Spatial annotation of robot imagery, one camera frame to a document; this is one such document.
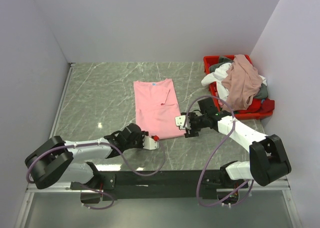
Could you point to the beige t shirt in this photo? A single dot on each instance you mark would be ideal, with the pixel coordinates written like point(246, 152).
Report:
point(243, 82)

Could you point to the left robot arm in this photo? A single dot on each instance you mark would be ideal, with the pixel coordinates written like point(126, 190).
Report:
point(59, 160)

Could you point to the aluminium frame rail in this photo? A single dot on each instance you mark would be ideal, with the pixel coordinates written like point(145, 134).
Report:
point(98, 99)

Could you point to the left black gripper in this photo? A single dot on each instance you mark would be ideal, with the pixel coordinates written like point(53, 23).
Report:
point(141, 144)

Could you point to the white t shirt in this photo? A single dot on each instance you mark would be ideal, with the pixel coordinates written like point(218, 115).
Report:
point(218, 73)

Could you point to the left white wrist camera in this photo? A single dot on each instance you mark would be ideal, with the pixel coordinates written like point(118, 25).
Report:
point(148, 143)

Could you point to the red garment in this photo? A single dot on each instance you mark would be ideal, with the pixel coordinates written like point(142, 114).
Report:
point(261, 108)

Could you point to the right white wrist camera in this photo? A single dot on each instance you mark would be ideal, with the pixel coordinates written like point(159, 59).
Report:
point(181, 122)

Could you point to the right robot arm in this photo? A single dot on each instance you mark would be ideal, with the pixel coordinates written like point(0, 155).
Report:
point(268, 160)

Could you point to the black base beam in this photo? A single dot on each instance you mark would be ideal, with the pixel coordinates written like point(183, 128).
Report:
point(164, 184)

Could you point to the red plastic bin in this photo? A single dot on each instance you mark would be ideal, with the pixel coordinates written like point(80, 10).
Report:
point(212, 60)

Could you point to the pink t shirt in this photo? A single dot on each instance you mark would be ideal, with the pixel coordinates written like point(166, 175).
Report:
point(156, 107)

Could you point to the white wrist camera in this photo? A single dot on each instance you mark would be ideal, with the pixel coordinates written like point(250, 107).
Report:
point(181, 122)
point(148, 143)

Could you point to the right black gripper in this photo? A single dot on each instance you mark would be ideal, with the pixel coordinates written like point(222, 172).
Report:
point(192, 133)

